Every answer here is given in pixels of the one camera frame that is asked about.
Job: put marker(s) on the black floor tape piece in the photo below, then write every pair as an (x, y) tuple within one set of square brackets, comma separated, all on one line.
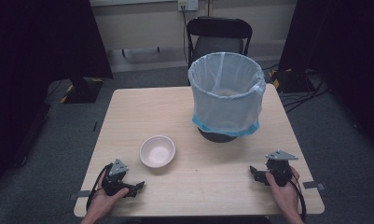
[(95, 126)]

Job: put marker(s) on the black stand base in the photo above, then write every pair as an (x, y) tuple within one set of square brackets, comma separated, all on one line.
[(83, 90)]

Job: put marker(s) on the person's right hand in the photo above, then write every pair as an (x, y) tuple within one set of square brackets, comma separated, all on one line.
[(287, 196)]

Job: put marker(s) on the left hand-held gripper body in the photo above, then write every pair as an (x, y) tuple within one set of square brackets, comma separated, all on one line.
[(114, 180)]

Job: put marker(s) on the white bowl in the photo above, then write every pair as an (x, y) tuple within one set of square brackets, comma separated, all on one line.
[(157, 151)]

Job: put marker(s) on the black trash bin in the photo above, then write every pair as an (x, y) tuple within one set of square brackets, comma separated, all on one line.
[(217, 137)]

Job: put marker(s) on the black folding chair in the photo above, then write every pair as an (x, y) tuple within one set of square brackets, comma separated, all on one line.
[(218, 28)]

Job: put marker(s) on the white wall outlet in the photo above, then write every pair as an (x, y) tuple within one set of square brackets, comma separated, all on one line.
[(188, 4)]

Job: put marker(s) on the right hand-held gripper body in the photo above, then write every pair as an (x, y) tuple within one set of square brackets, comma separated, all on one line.
[(279, 169)]

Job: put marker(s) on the dark curtain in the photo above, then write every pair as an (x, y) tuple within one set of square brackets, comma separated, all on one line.
[(346, 62), (35, 62)]

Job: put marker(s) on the person's left hand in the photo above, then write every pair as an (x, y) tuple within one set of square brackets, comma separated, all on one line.
[(102, 202)]

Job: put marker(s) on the black equipment box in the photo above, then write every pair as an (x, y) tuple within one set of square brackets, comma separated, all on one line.
[(295, 81)]

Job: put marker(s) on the bin with white liner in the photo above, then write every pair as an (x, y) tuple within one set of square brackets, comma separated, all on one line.
[(226, 105)]

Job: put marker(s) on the grey tape strip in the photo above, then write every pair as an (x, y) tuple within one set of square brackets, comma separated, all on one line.
[(313, 185), (79, 195)]

